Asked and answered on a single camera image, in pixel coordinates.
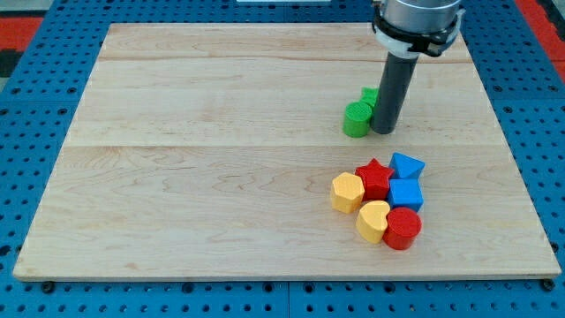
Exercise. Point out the green circle block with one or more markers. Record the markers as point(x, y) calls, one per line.
point(357, 116)

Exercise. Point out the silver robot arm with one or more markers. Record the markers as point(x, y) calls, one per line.
point(409, 28)

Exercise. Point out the red star block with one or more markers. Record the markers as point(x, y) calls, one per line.
point(375, 178)

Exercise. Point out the green star block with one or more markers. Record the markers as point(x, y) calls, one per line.
point(369, 96)

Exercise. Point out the red circle block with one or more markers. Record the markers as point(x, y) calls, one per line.
point(404, 225)

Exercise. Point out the yellow hexagon block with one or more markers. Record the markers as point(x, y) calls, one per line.
point(347, 192)

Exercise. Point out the wooden board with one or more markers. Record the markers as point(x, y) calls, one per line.
point(206, 152)

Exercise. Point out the yellow heart block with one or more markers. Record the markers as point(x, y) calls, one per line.
point(372, 222)

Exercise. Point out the blue triangle block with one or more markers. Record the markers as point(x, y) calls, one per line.
point(405, 166)

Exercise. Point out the blue cube block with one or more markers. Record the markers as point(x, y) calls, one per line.
point(405, 193)

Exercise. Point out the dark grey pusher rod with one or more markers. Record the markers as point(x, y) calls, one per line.
point(394, 83)

